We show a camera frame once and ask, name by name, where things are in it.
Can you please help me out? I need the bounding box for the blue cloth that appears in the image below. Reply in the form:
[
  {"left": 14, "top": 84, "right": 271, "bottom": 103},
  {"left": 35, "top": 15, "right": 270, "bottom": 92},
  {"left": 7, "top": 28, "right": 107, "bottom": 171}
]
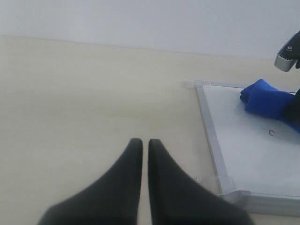
[{"left": 240, "top": 79, "right": 300, "bottom": 132}]

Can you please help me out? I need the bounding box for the white dry-erase board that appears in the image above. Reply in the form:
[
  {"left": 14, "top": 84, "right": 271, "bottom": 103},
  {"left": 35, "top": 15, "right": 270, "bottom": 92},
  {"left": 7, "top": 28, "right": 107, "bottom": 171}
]
[{"left": 186, "top": 81, "right": 300, "bottom": 217}]

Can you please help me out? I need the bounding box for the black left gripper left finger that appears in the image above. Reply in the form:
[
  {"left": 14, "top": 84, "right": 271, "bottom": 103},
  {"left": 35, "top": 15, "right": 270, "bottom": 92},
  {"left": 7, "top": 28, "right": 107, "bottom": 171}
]
[{"left": 39, "top": 138, "right": 143, "bottom": 225}]

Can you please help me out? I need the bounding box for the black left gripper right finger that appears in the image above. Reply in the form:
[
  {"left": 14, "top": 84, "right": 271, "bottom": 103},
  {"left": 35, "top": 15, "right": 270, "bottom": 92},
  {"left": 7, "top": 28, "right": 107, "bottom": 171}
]
[{"left": 148, "top": 139, "right": 254, "bottom": 225}]

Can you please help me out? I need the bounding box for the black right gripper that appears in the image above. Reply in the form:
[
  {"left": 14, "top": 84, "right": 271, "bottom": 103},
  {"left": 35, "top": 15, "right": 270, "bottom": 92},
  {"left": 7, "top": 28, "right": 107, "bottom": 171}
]
[{"left": 283, "top": 31, "right": 300, "bottom": 126}]

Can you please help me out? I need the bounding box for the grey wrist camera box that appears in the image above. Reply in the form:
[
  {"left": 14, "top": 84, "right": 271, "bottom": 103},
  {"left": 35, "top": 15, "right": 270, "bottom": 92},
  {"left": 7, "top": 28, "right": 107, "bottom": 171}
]
[{"left": 274, "top": 32, "right": 300, "bottom": 72}]

